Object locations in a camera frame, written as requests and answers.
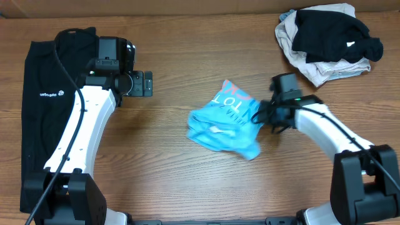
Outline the black crumpled garment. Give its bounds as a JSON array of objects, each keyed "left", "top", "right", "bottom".
[{"left": 292, "top": 10, "right": 384, "bottom": 63}]

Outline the light blue t-shirt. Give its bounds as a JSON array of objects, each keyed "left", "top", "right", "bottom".
[{"left": 187, "top": 80, "right": 262, "bottom": 160}]

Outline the beige folded garment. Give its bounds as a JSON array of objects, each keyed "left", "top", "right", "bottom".
[{"left": 275, "top": 10, "right": 371, "bottom": 88}]

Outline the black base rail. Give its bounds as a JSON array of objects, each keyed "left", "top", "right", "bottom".
[{"left": 128, "top": 216, "right": 302, "bottom": 225}]

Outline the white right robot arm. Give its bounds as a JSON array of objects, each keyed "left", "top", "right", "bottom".
[{"left": 251, "top": 73, "right": 399, "bottom": 224}]

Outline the black folded garment with logo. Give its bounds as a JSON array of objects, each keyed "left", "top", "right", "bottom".
[{"left": 19, "top": 26, "right": 101, "bottom": 214}]

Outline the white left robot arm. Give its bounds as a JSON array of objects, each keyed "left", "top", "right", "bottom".
[{"left": 20, "top": 28, "right": 153, "bottom": 224}]

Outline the grey-blue garment under pile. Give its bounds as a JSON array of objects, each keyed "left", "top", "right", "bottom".
[{"left": 279, "top": 9, "right": 295, "bottom": 22}]

